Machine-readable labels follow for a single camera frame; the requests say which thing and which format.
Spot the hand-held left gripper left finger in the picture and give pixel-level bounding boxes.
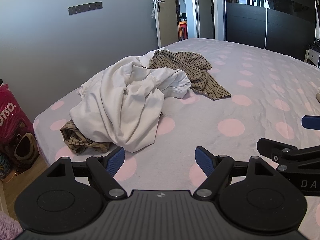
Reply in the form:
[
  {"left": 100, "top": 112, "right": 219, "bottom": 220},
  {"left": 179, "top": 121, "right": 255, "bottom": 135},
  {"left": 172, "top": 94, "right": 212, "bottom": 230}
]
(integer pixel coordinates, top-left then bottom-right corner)
[{"left": 46, "top": 146, "right": 128, "bottom": 201}]

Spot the white shirt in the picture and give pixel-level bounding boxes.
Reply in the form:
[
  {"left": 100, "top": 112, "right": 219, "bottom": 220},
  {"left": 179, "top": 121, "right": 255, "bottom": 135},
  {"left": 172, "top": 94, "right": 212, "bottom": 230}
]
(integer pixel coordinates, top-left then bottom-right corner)
[{"left": 69, "top": 55, "right": 192, "bottom": 153}]

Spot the grey wall switch panel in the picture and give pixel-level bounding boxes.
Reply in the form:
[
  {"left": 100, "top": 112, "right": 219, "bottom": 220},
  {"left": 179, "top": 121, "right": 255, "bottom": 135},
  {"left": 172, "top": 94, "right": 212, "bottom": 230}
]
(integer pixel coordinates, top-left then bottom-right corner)
[{"left": 68, "top": 1, "right": 103, "bottom": 16}]

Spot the red printed bag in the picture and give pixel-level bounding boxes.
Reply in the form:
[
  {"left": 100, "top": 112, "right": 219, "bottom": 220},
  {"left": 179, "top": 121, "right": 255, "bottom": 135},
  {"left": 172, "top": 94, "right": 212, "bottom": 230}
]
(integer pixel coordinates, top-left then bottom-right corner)
[{"left": 0, "top": 83, "right": 41, "bottom": 178}]

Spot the purple fuzzy garment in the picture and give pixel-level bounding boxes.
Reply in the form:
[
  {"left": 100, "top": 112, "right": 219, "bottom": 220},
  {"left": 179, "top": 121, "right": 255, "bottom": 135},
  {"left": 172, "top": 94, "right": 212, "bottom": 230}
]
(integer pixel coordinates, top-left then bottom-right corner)
[{"left": 0, "top": 210, "right": 23, "bottom": 240}]

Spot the white drawer unit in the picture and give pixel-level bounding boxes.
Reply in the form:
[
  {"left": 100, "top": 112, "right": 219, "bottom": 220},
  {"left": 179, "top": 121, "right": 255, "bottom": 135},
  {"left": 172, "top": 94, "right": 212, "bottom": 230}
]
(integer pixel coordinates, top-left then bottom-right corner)
[{"left": 304, "top": 39, "right": 320, "bottom": 68}]

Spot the grey door panel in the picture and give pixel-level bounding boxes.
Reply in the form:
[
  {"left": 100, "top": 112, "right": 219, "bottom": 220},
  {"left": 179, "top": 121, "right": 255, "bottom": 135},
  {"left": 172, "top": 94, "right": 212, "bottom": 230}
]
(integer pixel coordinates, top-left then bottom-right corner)
[{"left": 197, "top": 0, "right": 227, "bottom": 41}]

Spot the patterned bag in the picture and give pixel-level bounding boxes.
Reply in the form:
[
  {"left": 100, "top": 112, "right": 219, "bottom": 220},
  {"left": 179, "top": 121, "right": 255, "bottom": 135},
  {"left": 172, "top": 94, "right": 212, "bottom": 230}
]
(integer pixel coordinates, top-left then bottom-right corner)
[{"left": 0, "top": 152, "right": 17, "bottom": 182}]

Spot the bed with pink dotted sheet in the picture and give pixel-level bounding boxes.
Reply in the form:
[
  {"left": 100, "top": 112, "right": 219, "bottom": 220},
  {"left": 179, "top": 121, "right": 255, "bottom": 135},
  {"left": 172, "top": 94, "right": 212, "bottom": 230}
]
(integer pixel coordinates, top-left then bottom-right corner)
[{"left": 32, "top": 37, "right": 320, "bottom": 238}]

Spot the open room door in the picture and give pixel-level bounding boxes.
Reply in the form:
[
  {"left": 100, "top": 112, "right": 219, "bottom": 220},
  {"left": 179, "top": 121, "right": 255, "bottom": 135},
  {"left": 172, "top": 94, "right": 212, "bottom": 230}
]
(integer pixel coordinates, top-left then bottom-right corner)
[{"left": 150, "top": 0, "right": 180, "bottom": 50}]

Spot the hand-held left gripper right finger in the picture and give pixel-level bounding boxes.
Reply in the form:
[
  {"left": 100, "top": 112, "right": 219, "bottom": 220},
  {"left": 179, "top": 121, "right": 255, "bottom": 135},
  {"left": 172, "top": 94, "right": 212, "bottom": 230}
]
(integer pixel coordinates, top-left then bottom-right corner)
[{"left": 193, "top": 145, "right": 275, "bottom": 201}]

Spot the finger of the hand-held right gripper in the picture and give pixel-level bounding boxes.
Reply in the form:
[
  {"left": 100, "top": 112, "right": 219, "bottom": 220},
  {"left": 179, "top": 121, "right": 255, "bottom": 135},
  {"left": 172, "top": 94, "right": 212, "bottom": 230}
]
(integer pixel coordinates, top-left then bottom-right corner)
[
  {"left": 301, "top": 115, "right": 320, "bottom": 130},
  {"left": 257, "top": 137, "right": 320, "bottom": 172}
]

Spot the red hallway furniture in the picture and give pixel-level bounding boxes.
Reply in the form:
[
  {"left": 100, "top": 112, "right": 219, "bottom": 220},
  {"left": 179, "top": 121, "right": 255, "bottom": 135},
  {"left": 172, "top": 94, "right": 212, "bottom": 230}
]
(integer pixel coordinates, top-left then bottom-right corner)
[{"left": 178, "top": 20, "right": 188, "bottom": 41}]

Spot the black wardrobe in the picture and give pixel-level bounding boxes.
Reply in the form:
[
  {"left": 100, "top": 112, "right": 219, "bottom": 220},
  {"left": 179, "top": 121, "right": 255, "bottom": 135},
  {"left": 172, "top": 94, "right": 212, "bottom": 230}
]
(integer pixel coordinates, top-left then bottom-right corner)
[{"left": 223, "top": 0, "right": 320, "bottom": 53}]

